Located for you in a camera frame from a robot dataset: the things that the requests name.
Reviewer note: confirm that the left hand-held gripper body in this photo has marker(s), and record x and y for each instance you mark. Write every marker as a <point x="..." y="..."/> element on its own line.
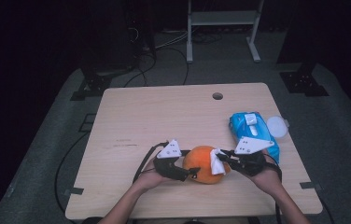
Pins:
<point x="169" y="168"/>

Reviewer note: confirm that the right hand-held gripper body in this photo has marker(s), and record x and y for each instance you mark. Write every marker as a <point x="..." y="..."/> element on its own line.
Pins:
<point x="248" y="161"/>

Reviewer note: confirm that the white wet wipe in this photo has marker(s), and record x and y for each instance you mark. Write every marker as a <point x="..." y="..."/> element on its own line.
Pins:
<point x="217" y="166"/>
<point x="253" y="130"/>

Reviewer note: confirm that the orange plush toy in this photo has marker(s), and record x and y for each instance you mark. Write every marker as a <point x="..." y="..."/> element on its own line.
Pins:
<point x="200" y="161"/>

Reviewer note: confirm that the blue wet wipes packet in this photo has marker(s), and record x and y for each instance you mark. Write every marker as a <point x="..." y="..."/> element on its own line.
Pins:
<point x="242" y="127"/>

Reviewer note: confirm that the person's left hand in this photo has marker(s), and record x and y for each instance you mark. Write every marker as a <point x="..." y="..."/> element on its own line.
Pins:
<point x="148" y="182"/>

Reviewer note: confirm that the person's right hand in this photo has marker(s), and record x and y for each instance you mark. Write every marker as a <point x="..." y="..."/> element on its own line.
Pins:
<point x="268" y="180"/>

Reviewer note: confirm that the white round plastic lid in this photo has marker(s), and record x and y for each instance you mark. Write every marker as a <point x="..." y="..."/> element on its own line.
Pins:
<point x="277" y="127"/>

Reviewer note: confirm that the grey tape strip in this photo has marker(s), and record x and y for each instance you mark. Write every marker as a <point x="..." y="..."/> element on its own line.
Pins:
<point x="310" y="186"/>
<point x="73" y="191"/>

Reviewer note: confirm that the black stand base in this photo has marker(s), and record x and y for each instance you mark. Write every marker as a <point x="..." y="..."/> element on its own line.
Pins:
<point x="95" y="82"/>
<point x="302" y="82"/>

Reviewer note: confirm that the white metal stand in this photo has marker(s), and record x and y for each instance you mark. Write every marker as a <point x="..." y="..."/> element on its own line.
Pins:
<point x="221" y="18"/>

